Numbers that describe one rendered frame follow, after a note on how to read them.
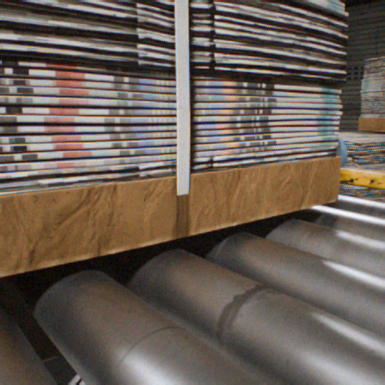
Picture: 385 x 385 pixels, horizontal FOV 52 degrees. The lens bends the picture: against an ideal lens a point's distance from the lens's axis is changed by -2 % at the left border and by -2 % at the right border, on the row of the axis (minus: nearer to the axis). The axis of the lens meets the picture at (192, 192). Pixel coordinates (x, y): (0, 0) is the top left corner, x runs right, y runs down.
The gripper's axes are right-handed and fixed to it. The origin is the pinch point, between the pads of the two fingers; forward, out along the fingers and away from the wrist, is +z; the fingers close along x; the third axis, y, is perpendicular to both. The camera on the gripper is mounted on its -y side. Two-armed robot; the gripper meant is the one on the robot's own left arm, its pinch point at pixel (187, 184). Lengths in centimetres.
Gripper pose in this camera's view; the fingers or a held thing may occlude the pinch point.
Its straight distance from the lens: 57.2
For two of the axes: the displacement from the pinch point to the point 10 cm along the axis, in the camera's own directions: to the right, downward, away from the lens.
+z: -7.9, 1.2, -6.0
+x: 6.1, 1.6, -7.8
